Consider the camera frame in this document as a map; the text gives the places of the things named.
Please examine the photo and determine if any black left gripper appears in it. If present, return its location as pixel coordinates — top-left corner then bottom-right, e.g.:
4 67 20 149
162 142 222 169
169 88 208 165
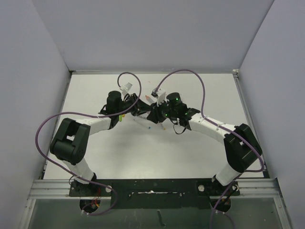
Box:
115 93 151 116

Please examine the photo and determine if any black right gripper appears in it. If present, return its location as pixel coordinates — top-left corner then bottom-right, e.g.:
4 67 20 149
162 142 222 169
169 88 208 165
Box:
149 99 178 124

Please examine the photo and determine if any orange highlighter body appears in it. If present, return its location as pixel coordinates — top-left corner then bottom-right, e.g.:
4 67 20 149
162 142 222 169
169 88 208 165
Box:
145 95 154 104

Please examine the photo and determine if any light blue cap pen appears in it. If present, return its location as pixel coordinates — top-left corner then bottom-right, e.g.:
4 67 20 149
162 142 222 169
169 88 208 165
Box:
134 119 151 129

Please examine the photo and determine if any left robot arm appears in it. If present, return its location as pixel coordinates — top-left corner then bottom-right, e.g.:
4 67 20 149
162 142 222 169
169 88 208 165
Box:
50 91 151 196

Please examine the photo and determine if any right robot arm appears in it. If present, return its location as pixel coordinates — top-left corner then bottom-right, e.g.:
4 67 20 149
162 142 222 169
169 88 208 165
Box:
147 89 262 195

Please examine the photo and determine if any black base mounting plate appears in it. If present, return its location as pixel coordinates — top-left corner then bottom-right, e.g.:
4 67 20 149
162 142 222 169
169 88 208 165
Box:
69 178 240 212

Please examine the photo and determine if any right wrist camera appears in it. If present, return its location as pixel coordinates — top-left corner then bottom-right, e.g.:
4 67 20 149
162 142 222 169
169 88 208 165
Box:
151 88 166 106

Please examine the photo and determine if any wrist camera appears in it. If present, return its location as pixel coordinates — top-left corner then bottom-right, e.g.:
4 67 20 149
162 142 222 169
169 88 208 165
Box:
120 83 132 96
151 88 166 106

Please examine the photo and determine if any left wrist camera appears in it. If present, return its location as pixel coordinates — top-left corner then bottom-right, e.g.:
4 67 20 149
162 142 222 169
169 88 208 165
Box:
120 83 132 96

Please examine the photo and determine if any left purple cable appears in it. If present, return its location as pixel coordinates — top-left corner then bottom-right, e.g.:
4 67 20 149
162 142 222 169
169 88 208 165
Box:
34 71 142 217

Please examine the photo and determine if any purple cable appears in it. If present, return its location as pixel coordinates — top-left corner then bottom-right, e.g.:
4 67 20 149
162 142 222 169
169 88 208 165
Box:
34 71 142 217
156 69 265 229

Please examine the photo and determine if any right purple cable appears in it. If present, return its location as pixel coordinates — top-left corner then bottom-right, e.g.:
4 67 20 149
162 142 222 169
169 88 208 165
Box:
156 69 265 229

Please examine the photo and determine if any right side aluminium rail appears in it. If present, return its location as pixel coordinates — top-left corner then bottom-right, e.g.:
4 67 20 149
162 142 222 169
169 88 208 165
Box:
232 69 267 171

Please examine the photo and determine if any aluminium frame rail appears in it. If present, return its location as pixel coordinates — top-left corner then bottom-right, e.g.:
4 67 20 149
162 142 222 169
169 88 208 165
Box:
19 178 292 229

